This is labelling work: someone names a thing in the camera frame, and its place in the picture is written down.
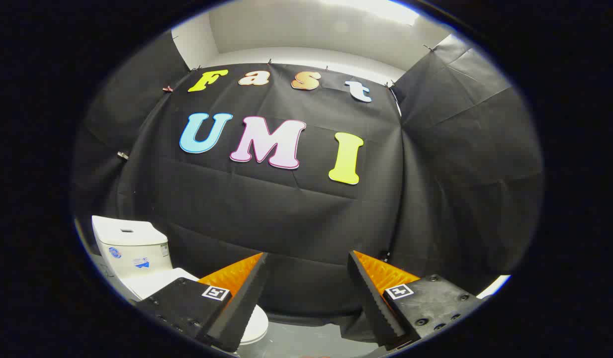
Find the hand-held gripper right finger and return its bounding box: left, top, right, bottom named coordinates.
left=347, top=250, right=487, bottom=349

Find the white toilet lid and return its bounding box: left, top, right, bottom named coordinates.
left=121, top=268, right=269, bottom=347

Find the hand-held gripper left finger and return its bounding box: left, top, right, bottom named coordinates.
left=136, top=252, right=269, bottom=353

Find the black backdrop cloth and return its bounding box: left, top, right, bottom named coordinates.
left=72, top=31, right=544, bottom=344

